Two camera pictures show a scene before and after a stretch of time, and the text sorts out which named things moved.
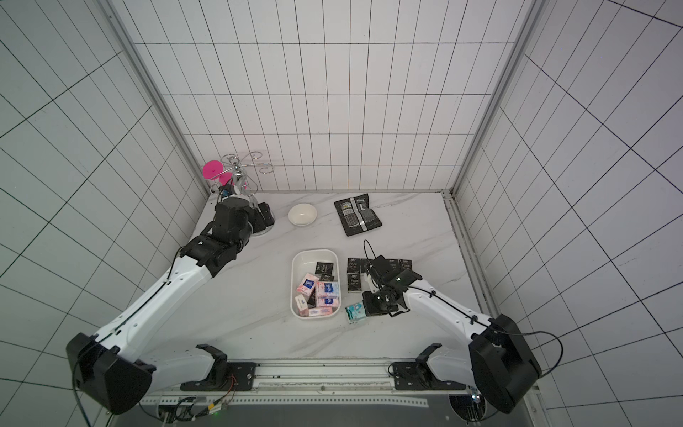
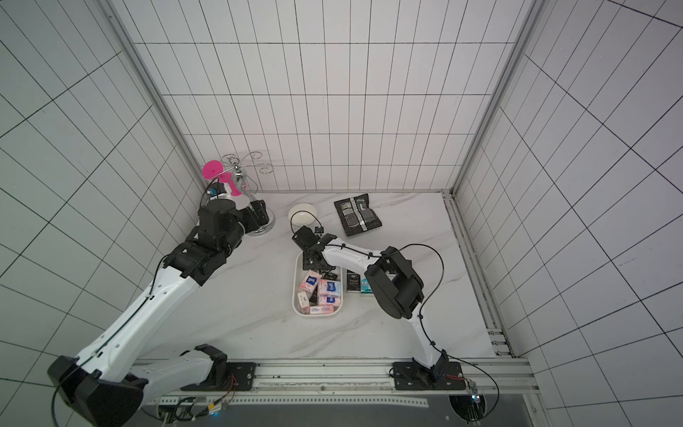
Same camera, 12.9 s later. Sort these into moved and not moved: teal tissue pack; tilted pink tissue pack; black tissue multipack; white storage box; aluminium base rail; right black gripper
Moved: right black gripper; teal tissue pack
Not moved: black tissue multipack; tilted pink tissue pack; aluminium base rail; white storage box
